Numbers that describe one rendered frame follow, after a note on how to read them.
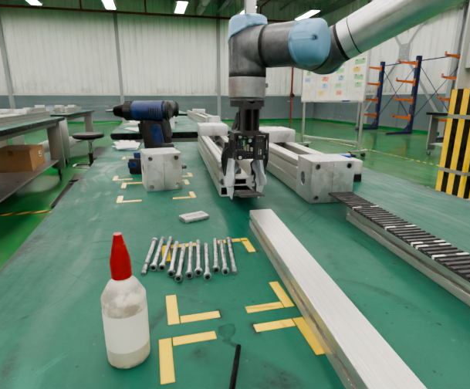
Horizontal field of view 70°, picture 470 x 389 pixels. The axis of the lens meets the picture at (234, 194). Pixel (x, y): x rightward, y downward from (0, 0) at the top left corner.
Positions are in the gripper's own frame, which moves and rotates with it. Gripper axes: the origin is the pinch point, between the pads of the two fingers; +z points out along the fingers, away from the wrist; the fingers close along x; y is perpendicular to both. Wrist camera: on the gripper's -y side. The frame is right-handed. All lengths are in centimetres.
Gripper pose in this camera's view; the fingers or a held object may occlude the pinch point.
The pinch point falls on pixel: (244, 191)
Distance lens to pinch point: 76.2
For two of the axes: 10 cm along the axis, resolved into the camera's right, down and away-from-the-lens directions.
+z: 0.0, 9.6, 2.7
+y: 1.6, 2.7, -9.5
